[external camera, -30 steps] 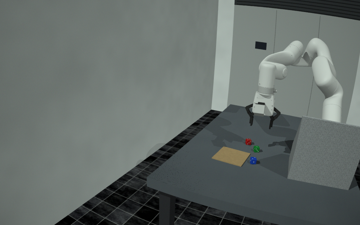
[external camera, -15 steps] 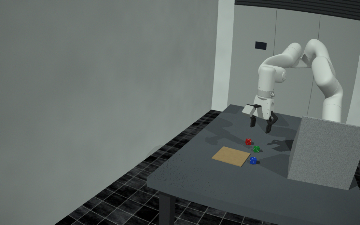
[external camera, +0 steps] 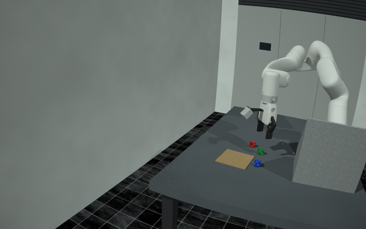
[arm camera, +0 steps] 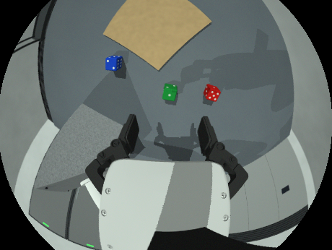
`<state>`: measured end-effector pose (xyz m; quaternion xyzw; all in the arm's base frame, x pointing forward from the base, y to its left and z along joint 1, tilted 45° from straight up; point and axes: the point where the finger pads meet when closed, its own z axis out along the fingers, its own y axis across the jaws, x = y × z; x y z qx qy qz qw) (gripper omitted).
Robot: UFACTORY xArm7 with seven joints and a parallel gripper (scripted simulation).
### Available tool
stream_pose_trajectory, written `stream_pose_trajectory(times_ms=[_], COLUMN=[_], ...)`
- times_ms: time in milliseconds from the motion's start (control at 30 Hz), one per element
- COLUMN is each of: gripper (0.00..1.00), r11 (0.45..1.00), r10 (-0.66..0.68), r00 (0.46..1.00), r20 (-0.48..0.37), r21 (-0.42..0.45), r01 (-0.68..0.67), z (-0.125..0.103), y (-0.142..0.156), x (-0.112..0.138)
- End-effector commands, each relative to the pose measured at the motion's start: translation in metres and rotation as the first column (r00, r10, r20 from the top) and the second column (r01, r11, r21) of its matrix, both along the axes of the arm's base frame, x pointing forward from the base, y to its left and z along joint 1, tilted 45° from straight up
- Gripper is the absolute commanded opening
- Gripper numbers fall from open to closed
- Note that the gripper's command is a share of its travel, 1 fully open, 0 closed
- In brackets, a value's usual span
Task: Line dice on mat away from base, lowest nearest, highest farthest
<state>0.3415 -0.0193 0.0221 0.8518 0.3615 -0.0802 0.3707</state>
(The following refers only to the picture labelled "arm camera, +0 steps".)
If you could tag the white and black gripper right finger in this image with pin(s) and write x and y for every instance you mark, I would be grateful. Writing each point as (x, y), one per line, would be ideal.
(215, 152)

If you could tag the tan flat mat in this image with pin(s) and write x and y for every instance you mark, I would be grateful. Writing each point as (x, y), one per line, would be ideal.
(156, 29)

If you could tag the blue die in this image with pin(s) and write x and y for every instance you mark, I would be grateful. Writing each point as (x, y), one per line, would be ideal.
(113, 63)

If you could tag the green die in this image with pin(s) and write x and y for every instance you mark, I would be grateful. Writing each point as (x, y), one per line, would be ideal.
(169, 92)

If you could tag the red die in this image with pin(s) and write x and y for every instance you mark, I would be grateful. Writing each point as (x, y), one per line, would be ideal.
(211, 92)

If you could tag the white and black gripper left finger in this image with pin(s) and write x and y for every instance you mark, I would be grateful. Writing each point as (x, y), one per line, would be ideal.
(118, 148)

